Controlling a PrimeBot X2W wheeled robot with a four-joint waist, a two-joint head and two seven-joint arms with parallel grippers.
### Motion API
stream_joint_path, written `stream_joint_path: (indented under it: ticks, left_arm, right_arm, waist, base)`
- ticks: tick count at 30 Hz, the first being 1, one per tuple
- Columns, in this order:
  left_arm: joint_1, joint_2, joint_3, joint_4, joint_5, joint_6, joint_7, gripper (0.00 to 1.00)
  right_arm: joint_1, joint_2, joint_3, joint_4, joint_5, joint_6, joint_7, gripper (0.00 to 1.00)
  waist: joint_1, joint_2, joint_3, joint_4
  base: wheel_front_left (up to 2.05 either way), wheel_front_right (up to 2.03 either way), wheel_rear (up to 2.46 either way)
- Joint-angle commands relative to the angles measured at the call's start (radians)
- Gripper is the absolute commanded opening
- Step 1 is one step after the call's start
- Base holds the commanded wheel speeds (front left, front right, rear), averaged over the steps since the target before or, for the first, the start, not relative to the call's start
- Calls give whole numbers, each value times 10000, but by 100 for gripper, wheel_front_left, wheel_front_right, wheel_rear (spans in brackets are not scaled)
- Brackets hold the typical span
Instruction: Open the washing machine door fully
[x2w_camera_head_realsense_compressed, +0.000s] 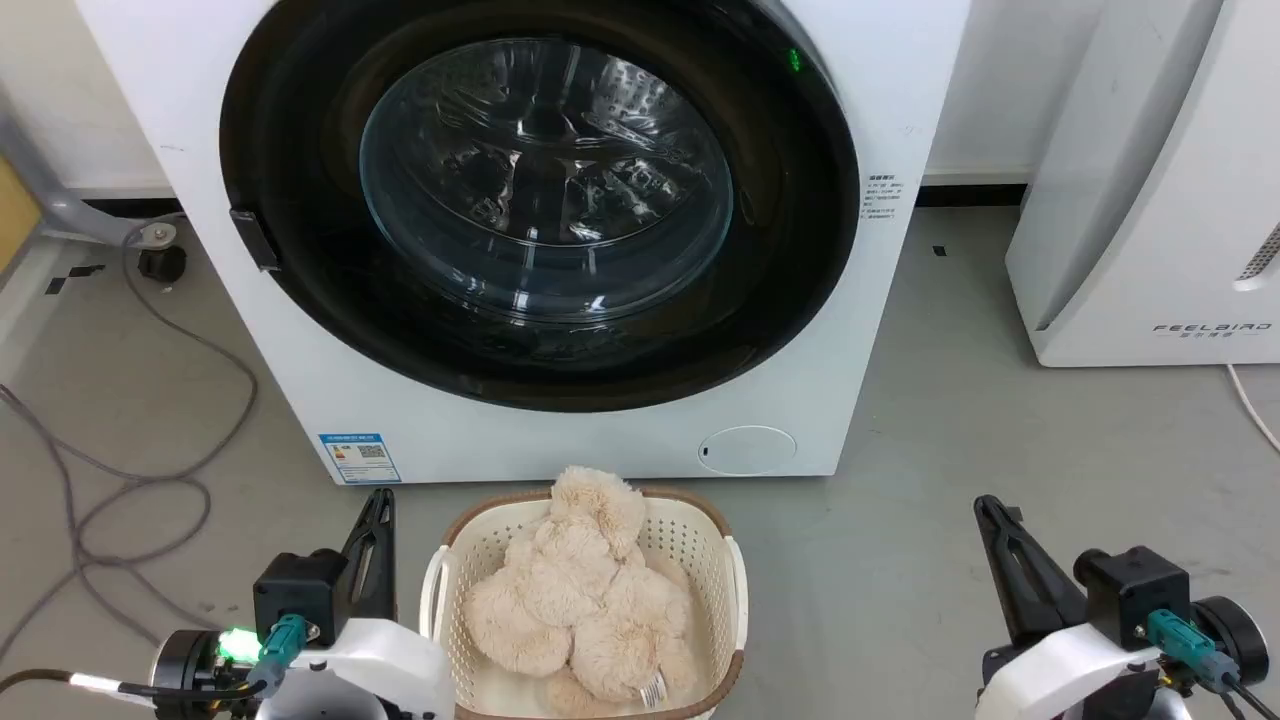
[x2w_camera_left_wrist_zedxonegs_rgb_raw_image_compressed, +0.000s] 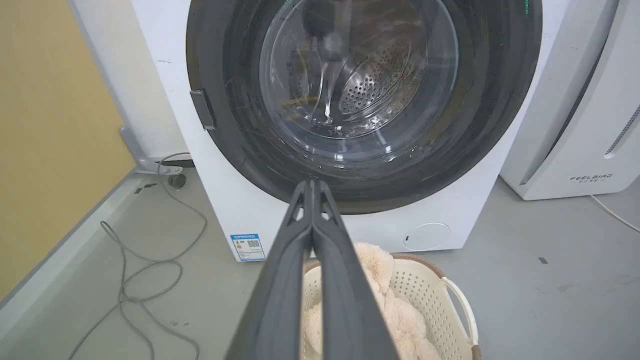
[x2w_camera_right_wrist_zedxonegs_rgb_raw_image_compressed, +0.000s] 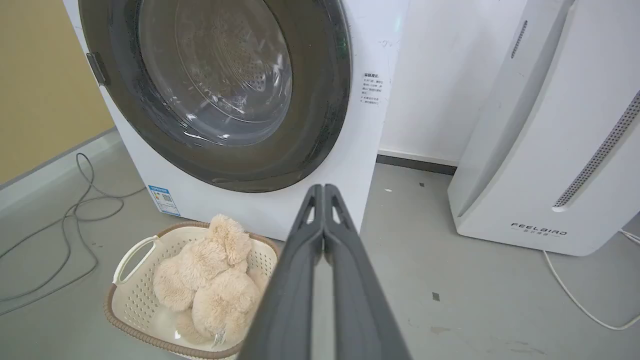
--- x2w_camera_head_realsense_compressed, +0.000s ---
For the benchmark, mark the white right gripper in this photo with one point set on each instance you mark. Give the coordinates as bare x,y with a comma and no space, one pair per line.
1060,670

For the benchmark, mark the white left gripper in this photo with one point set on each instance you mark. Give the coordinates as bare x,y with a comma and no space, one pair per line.
390,670

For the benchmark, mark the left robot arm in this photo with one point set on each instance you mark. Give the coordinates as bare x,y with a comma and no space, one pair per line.
185,665

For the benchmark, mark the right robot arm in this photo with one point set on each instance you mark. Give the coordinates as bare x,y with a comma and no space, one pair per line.
1235,640

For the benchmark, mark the white front-load washing machine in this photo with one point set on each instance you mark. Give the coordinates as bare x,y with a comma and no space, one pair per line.
600,445

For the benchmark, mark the round black glass washer door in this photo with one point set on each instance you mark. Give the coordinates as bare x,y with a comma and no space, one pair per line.
300,150

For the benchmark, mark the beige plush teddy bear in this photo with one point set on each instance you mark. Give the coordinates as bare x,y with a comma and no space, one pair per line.
580,600

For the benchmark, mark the white plush toy tag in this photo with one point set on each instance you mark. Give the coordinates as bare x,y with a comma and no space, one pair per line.
653,690

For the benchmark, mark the round white filter cover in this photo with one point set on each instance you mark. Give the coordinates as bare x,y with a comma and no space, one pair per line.
747,450

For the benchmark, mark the cream plastic laundry basket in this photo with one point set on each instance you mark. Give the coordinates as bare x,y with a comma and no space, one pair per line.
690,540

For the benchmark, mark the black caster wheel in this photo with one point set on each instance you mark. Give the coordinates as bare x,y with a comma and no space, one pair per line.
162,262

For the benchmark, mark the white Feelbird appliance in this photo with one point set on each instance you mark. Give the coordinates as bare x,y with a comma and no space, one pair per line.
1150,200

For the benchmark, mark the grey metal cart leg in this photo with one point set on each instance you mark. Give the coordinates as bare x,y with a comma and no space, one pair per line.
60,205

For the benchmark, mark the yellow wooden panel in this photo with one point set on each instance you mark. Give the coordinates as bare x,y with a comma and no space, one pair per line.
15,215

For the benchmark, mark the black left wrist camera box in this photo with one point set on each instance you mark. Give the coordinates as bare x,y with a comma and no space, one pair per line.
300,590

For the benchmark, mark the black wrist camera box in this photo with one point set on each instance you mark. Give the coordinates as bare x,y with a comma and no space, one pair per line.
1135,590
300,590

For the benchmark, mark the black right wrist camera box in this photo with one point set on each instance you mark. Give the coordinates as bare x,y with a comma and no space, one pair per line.
1135,590

